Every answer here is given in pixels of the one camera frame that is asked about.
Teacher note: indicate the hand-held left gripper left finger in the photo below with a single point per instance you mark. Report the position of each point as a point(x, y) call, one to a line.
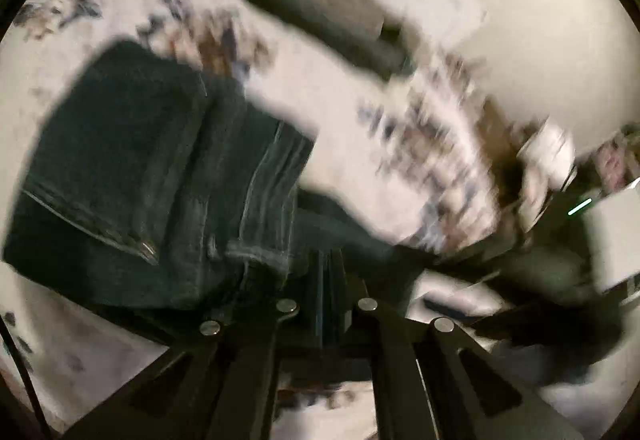
point(320, 287)

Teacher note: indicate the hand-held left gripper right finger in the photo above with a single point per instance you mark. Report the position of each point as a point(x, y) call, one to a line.
point(336, 287)

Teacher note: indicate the dark blue jeans pants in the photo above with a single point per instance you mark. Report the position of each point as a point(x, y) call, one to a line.
point(125, 159)

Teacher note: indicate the folded dark pants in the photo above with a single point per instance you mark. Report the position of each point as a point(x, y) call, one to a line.
point(320, 24)

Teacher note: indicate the cardboard box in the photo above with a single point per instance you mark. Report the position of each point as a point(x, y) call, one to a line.
point(500, 129)

